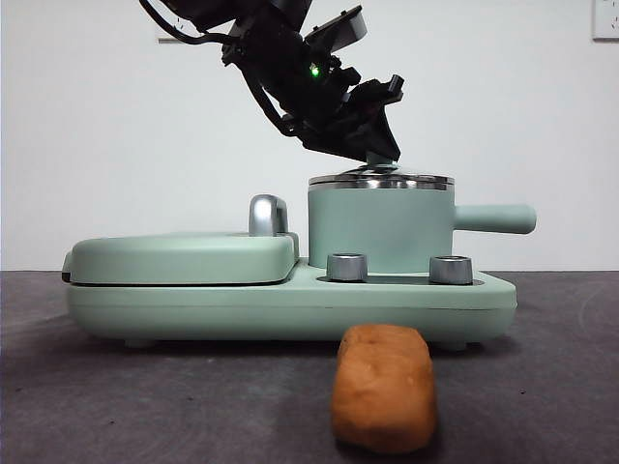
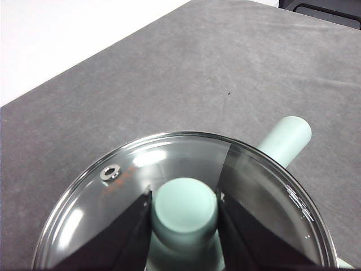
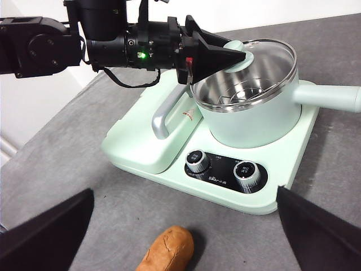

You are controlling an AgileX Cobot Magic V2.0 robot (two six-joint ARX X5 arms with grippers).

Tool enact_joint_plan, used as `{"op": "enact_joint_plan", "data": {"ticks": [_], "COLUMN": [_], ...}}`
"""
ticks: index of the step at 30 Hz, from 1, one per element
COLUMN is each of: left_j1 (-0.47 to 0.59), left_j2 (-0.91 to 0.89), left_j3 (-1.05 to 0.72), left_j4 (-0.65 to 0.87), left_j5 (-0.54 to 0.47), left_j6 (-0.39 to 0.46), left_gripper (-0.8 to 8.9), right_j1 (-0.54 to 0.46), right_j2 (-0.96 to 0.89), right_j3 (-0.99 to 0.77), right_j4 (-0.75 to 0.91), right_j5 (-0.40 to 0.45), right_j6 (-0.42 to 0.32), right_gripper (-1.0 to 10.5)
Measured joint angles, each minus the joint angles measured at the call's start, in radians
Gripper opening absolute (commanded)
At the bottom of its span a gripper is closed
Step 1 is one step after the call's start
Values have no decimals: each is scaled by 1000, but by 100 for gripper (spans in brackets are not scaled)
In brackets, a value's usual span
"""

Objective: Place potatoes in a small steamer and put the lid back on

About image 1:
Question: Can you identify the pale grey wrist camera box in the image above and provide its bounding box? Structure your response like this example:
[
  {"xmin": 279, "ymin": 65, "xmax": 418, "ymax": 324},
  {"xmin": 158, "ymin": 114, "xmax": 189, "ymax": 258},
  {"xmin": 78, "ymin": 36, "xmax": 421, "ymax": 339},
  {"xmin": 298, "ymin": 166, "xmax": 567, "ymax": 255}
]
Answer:
[{"xmin": 303, "ymin": 5, "xmax": 368, "ymax": 53}]

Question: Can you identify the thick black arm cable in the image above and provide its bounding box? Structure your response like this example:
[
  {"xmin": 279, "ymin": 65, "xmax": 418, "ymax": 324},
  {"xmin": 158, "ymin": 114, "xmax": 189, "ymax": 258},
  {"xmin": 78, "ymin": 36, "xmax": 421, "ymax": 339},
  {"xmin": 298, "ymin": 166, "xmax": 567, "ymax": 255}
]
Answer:
[{"xmin": 137, "ymin": 0, "xmax": 233, "ymax": 48}]

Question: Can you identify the silver control knob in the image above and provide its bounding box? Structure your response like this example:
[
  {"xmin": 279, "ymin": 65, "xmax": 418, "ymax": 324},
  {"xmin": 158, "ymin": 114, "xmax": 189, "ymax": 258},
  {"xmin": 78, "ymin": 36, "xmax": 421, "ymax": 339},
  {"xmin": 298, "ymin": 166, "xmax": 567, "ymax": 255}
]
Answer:
[
  {"xmin": 326, "ymin": 251, "xmax": 368, "ymax": 282},
  {"xmin": 428, "ymin": 254, "xmax": 473, "ymax": 285}
]

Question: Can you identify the mint green breakfast machine base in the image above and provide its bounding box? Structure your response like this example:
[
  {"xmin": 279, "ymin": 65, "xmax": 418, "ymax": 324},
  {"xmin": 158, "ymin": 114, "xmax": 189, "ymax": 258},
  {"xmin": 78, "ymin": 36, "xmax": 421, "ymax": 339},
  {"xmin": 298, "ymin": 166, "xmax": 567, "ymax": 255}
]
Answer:
[{"xmin": 65, "ymin": 257, "xmax": 518, "ymax": 352}]

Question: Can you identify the brown potato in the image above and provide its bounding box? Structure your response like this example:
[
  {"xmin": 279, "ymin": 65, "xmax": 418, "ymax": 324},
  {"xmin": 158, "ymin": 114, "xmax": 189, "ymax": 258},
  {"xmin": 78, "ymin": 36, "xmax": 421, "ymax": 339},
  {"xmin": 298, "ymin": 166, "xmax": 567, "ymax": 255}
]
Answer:
[{"xmin": 330, "ymin": 323, "xmax": 439, "ymax": 455}]

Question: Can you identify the thin black camera cable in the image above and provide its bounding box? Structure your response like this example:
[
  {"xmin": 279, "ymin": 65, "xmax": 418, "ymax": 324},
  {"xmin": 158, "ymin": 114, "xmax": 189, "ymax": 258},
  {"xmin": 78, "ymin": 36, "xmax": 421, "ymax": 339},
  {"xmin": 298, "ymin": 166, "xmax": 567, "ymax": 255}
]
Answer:
[{"xmin": 246, "ymin": 74, "xmax": 297, "ymax": 137}]

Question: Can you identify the glass lid with green knob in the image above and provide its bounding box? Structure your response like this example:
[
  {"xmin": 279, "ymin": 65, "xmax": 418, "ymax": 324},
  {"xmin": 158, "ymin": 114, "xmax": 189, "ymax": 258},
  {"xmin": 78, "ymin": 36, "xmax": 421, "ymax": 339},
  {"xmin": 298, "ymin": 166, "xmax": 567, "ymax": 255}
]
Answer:
[{"xmin": 309, "ymin": 158, "xmax": 455, "ymax": 189}]

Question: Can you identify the mint green handled pot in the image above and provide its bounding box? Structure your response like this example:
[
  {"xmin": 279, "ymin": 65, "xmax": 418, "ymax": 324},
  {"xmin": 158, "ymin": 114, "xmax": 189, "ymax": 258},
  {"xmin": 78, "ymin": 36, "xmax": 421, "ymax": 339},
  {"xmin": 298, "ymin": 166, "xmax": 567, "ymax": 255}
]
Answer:
[{"xmin": 307, "ymin": 185, "xmax": 538, "ymax": 272}]

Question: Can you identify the white wall socket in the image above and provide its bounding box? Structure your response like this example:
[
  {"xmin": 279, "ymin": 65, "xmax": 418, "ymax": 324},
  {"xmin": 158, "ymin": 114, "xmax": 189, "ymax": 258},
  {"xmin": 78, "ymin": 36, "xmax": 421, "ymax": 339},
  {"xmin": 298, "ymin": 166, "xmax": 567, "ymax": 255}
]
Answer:
[
  {"xmin": 592, "ymin": 0, "xmax": 619, "ymax": 43},
  {"xmin": 156, "ymin": 0, "xmax": 202, "ymax": 44}
]

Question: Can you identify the mint green hinged grill cover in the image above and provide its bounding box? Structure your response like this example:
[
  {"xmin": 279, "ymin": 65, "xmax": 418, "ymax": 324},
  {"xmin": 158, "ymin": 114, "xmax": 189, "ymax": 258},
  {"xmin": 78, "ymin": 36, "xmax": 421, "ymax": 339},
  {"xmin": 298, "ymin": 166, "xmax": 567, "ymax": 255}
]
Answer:
[{"xmin": 61, "ymin": 194, "xmax": 301, "ymax": 286}]

